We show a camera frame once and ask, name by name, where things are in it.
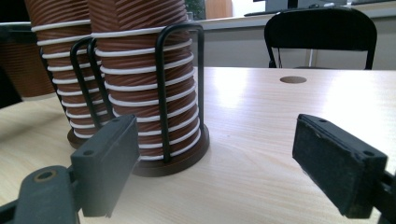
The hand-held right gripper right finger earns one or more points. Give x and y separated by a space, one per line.
336 168

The stack of brown paper cups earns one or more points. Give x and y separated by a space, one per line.
62 46
137 77

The dark round table grommet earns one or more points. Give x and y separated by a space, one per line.
293 80

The brown wooden panel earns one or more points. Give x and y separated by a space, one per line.
219 8

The black folding chair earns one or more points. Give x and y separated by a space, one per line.
320 29

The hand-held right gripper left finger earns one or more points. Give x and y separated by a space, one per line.
106 168

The single brown ribbed cup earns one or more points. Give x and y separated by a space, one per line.
28 71

